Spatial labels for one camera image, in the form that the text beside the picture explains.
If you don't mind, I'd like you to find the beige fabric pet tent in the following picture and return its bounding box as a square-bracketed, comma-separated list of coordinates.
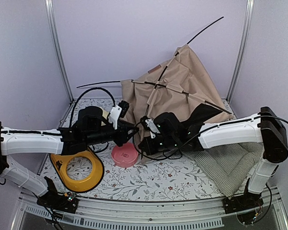
[120, 46, 235, 164]

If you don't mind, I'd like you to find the right aluminium frame post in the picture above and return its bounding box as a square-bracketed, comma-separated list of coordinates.
[226, 0, 254, 103]

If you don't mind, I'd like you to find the yellow double bowl holder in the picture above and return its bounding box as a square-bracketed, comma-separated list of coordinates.
[49, 148, 105, 193]

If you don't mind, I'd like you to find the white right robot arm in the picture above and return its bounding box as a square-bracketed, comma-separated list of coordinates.
[139, 104, 288, 209]

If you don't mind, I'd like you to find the green checkered pet cushion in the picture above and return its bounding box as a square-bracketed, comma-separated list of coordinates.
[183, 142, 264, 197]

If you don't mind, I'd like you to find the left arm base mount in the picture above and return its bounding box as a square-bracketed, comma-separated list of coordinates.
[37, 176, 79, 214]

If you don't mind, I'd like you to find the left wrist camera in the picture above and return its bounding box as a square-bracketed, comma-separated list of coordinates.
[108, 100, 130, 130]

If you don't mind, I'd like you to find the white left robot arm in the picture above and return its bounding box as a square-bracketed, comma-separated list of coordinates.
[0, 105, 139, 208]

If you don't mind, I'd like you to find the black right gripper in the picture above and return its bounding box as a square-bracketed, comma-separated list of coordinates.
[138, 135, 178, 156]

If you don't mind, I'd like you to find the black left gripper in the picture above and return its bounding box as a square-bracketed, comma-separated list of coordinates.
[84, 120, 139, 147]

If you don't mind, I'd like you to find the cream pet bowl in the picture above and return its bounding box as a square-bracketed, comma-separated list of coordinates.
[102, 110, 110, 120]

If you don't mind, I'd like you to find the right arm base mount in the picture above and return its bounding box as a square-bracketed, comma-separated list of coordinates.
[222, 179, 264, 225]

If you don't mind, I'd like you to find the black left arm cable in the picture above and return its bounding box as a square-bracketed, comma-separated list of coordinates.
[70, 87, 117, 127]

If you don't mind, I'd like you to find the aluminium frame post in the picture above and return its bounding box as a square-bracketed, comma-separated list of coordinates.
[45, 0, 74, 102]
[226, 0, 254, 103]

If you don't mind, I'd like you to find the floral white table mat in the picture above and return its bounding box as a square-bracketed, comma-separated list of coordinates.
[41, 99, 224, 202]

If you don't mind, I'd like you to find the left aluminium frame post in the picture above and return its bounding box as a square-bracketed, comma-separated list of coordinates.
[45, 0, 74, 102]

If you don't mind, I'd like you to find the pink pet bowl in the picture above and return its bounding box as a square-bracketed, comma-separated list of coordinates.
[111, 142, 139, 168]

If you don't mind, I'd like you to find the aluminium front rail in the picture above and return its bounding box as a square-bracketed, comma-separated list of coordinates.
[11, 186, 288, 230]

